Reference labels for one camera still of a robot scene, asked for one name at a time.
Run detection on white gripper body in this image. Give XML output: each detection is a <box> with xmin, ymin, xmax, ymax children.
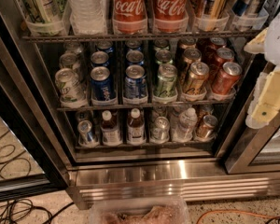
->
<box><xmin>264</xmin><ymin>12</ymin><xmax>280</xmax><ymax>65</ymax></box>

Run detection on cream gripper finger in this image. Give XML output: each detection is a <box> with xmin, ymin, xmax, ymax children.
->
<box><xmin>244</xmin><ymin>28</ymin><xmax>268</xmax><ymax>54</ymax></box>
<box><xmin>245</xmin><ymin>66</ymin><xmax>280</xmax><ymax>129</ymax></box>

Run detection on orange can front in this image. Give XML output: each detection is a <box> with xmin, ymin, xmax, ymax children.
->
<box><xmin>182</xmin><ymin>62</ymin><xmax>209</xmax><ymax>95</ymax></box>

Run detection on red can second row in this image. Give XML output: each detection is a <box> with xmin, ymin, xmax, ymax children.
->
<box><xmin>208</xmin><ymin>48</ymin><xmax>234</xmax><ymax>80</ymax></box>

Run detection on red can front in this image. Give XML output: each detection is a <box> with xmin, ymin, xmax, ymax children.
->
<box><xmin>211</xmin><ymin>62</ymin><xmax>242</xmax><ymax>95</ymax></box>

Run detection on blue gold can top shelf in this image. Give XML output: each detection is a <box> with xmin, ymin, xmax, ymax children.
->
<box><xmin>232</xmin><ymin>0</ymin><xmax>266</xmax><ymax>21</ymax></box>

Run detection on gold striped can top shelf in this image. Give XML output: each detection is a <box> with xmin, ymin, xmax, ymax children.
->
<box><xmin>190</xmin><ymin>0</ymin><xmax>227</xmax><ymax>31</ymax></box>

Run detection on orange can second row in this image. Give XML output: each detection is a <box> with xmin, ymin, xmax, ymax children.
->
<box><xmin>179</xmin><ymin>48</ymin><xmax>202</xmax><ymax>79</ymax></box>

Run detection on orange can bottom shelf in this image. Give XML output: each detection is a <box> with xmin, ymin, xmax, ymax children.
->
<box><xmin>196</xmin><ymin>115</ymin><xmax>217</xmax><ymax>139</ymax></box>

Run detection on right coca-cola can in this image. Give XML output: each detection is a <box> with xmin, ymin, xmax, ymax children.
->
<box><xmin>153</xmin><ymin>0</ymin><xmax>187</xmax><ymax>33</ymax></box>

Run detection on coca-cola can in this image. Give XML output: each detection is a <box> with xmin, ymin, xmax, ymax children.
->
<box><xmin>113</xmin><ymin>0</ymin><xmax>146</xmax><ymax>34</ymax></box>
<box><xmin>153</xmin><ymin>0</ymin><xmax>187</xmax><ymax>33</ymax></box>

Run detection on water bottle bottom shelf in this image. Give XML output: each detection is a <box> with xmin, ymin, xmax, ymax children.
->
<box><xmin>175</xmin><ymin>107</ymin><xmax>198</xmax><ymax>142</ymax></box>

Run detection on blue white can front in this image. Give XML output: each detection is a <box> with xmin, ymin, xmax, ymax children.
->
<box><xmin>125</xmin><ymin>64</ymin><xmax>147</xmax><ymax>99</ymax></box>

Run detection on left coca-cola can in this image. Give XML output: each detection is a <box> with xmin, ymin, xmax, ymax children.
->
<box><xmin>113</xmin><ymin>0</ymin><xmax>146</xmax><ymax>34</ymax></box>

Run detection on blue pepsi can front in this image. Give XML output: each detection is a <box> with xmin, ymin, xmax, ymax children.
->
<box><xmin>91</xmin><ymin>66</ymin><xmax>116</xmax><ymax>101</ymax></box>

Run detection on clear water bottle top shelf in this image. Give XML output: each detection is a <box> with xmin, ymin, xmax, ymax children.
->
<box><xmin>68</xmin><ymin>0</ymin><xmax>105</xmax><ymax>35</ymax></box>

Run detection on silver blue can bottom shelf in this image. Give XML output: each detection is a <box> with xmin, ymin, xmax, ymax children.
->
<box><xmin>77</xmin><ymin>120</ymin><xmax>98</xmax><ymax>147</ymax></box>

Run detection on white green can front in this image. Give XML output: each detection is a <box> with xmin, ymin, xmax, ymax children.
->
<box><xmin>55</xmin><ymin>68</ymin><xmax>86</xmax><ymax>103</ymax></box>

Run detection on green white can top shelf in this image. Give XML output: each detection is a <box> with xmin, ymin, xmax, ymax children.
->
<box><xmin>22</xmin><ymin>0</ymin><xmax>62</xmax><ymax>35</ymax></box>

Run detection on right juice bottle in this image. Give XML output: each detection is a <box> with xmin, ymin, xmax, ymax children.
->
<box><xmin>127</xmin><ymin>108</ymin><xmax>145</xmax><ymax>145</ymax></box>

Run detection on juice bottle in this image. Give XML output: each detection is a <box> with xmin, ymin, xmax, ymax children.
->
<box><xmin>101</xmin><ymin>110</ymin><xmax>121</xmax><ymax>147</ymax></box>
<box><xmin>127</xmin><ymin>108</ymin><xmax>145</xmax><ymax>145</ymax></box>

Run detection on left juice bottle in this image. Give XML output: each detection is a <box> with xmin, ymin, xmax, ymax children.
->
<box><xmin>101</xmin><ymin>110</ymin><xmax>121</xmax><ymax>147</ymax></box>

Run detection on clear plastic bin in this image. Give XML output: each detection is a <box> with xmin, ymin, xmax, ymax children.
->
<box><xmin>90</xmin><ymin>196</ymin><xmax>189</xmax><ymax>224</ymax></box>

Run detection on orange cable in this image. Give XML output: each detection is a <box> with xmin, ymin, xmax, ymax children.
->
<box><xmin>195</xmin><ymin>209</ymin><xmax>280</xmax><ymax>224</ymax></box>

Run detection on black cables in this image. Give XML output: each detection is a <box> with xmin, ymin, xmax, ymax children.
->
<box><xmin>0</xmin><ymin>129</ymin><xmax>74</xmax><ymax>224</ymax></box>

